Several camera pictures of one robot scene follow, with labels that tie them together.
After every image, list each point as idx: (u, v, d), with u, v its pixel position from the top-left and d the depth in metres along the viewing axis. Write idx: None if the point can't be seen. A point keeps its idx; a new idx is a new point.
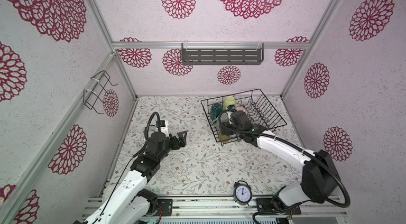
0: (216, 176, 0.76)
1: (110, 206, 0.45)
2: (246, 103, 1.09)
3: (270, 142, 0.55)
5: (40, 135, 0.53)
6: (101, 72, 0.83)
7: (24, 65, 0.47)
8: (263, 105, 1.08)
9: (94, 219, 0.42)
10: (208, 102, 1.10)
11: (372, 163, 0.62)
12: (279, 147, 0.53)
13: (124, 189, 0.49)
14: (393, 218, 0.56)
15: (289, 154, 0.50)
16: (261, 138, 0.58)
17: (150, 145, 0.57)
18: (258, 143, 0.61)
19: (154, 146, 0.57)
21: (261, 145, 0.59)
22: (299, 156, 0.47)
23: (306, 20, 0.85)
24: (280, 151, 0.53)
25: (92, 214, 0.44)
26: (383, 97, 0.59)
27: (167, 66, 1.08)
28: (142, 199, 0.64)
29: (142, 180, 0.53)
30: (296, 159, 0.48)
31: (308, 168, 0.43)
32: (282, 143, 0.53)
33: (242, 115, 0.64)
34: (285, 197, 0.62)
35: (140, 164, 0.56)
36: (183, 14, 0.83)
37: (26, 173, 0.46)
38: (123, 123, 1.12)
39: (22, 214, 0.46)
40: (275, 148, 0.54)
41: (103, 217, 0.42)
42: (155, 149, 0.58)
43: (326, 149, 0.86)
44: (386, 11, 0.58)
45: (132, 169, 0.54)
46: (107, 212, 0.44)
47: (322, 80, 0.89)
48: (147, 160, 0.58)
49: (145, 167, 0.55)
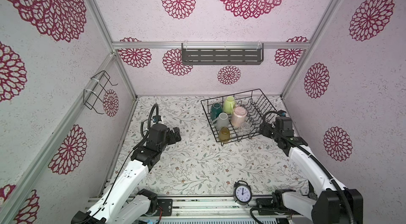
0: (216, 176, 0.76)
1: (112, 195, 0.44)
2: (246, 103, 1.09)
3: (303, 156, 0.53)
5: (40, 135, 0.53)
6: (101, 72, 0.83)
7: (24, 65, 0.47)
8: (263, 105, 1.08)
9: (98, 208, 0.42)
10: (208, 102, 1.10)
11: (372, 163, 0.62)
12: (308, 165, 0.50)
13: (127, 179, 0.48)
14: (393, 219, 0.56)
15: (316, 175, 0.47)
16: (295, 149, 0.56)
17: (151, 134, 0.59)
18: (289, 152, 0.59)
19: (156, 135, 0.58)
21: (293, 154, 0.57)
22: (325, 181, 0.44)
23: (306, 20, 0.85)
24: (308, 168, 0.50)
25: (95, 203, 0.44)
26: (383, 97, 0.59)
27: (167, 66, 1.08)
28: (145, 198, 0.65)
29: (142, 169, 0.52)
30: (320, 183, 0.45)
31: (328, 196, 0.40)
32: (313, 163, 0.50)
33: (287, 121, 0.62)
34: (288, 197, 0.62)
35: (141, 154, 0.56)
36: (183, 14, 0.83)
37: (25, 174, 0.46)
38: (123, 123, 1.12)
39: (22, 214, 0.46)
40: (305, 163, 0.51)
41: (107, 207, 0.42)
42: (157, 137, 0.59)
43: (326, 149, 0.86)
44: (386, 11, 0.58)
45: (133, 158, 0.54)
46: (110, 202, 0.43)
47: (322, 80, 0.89)
48: (148, 151, 0.57)
49: (146, 157, 0.55)
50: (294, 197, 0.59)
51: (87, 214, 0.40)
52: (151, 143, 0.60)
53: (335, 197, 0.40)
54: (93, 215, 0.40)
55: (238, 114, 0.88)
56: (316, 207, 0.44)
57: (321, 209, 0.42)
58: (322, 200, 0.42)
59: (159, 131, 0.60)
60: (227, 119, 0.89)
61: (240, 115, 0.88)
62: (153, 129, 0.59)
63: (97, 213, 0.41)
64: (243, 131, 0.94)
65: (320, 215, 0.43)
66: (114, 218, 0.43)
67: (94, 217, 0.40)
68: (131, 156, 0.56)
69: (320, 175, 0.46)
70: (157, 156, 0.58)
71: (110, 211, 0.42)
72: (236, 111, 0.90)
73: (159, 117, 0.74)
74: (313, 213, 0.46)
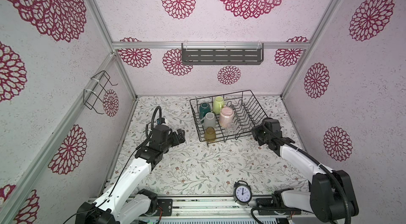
0: (216, 176, 0.76)
1: (118, 188, 0.46)
2: (234, 102, 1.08)
3: (292, 152, 0.57)
5: (40, 135, 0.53)
6: (102, 72, 0.84)
7: (24, 65, 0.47)
8: (252, 106, 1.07)
9: (103, 200, 0.43)
10: (199, 101, 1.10)
11: (372, 163, 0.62)
12: (298, 157, 0.54)
13: (132, 175, 0.50)
14: (393, 218, 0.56)
15: (305, 164, 0.50)
16: (285, 147, 0.60)
17: (154, 133, 0.61)
18: (280, 151, 0.62)
19: (158, 134, 0.61)
21: (283, 152, 0.60)
22: (314, 168, 0.47)
23: (306, 20, 0.86)
24: (299, 161, 0.53)
25: (100, 196, 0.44)
26: (383, 97, 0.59)
27: (167, 66, 1.08)
28: (144, 198, 0.64)
29: (146, 167, 0.54)
30: (309, 169, 0.49)
31: (318, 179, 0.43)
32: (302, 155, 0.54)
33: (276, 123, 0.67)
34: (287, 195, 0.63)
35: (144, 152, 0.58)
36: (183, 14, 0.83)
37: (26, 173, 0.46)
38: (123, 123, 1.12)
39: (22, 214, 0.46)
40: (294, 157, 0.55)
41: (112, 199, 0.43)
42: (160, 137, 0.62)
43: (326, 149, 0.86)
44: (386, 11, 0.58)
45: (137, 157, 0.56)
46: (115, 194, 0.44)
47: (322, 80, 0.89)
48: (150, 150, 0.59)
49: (149, 156, 0.57)
50: (292, 194, 0.60)
51: (92, 205, 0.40)
52: (154, 143, 0.62)
53: (325, 180, 0.42)
54: (99, 206, 0.41)
55: (224, 115, 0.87)
56: (312, 196, 0.46)
57: (319, 195, 0.43)
58: (315, 186, 0.44)
59: (162, 131, 0.62)
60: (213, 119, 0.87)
61: (227, 116, 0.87)
62: (156, 129, 0.61)
63: (102, 204, 0.42)
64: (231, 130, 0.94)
65: (317, 204, 0.44)
66: (118, 212, 0.44)
67: (99, 208, 0.41)
68: (135, 155, 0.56)
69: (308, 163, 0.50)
70: (159, 156, 0.60)
71: (116, 203, 0.43)
72: (223, 112, 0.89)
73: (163, 119, 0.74)
74: (313, 203, 0.46)
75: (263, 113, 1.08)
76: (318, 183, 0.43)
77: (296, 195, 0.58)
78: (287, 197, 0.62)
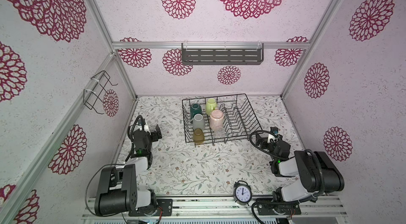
0: (215, 176, 0.76)
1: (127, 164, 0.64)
2: (228, 104, 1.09)
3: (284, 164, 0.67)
5: (40, 135, 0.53)
6: (102, 72, 0.84)
7: (24, 65, 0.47)
8: (246, 111, 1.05)
9: None
10: (191, 102, 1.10)
11: (372, 163, 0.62)
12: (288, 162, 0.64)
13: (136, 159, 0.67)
14: (393, 218, 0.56)
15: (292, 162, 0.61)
16: (281, 164, 0.69)
17: (137, 144, 0.69)
18: (280, 170, 0.69)
19: (140, 143, 0.69)
21: (282, 169, 0.68)
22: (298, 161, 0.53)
23: (306, 20, 0.86)
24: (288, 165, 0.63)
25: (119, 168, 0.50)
26: (383, 97, 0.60)
27: (167, 66, 1.08)
28: (145, 191, 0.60)
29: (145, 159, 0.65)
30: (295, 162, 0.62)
31: (297, 151, 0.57)
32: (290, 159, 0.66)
33: (286, 150, 0.69)
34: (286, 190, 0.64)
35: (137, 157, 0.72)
36: (183, 14, 0.83)
37: (25, 173, 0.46)
38: (122, 123, 1.11)
39: (22, 214, 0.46)
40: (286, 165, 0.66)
41: None
42: (143, 146, 0.70)
43: (326, 149, 0.86)
44: (386, 11, 0.58)
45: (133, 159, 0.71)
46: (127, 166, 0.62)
47: (322, 80, 0.89)
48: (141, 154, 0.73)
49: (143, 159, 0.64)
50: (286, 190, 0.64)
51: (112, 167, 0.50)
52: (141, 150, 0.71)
53: (303, 153, 0.52)
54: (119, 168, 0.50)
55: (215, 118, 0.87)
56: (300, 174, 0.51)
57: (301, 166, 0.51)
58: (297, 159, 0.53)
59: (142, 138, 0.70)
60: (202, 120, 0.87)
61: (217, 119, 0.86)
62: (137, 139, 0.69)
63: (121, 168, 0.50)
64: (221, 132, 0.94)
65: (303, 173, 0.49)
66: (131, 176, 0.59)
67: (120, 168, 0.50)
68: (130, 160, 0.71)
69: (293, 159, 0.60)
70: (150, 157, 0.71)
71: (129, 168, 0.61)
72: (213, 114, 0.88)
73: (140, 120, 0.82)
74: (301, 178, 0.50)
75: (263, 113, 1.08)
76: (298, 154, 0.53)
77: (292, 186, 0.60)
78: (288, 192, 0.63)
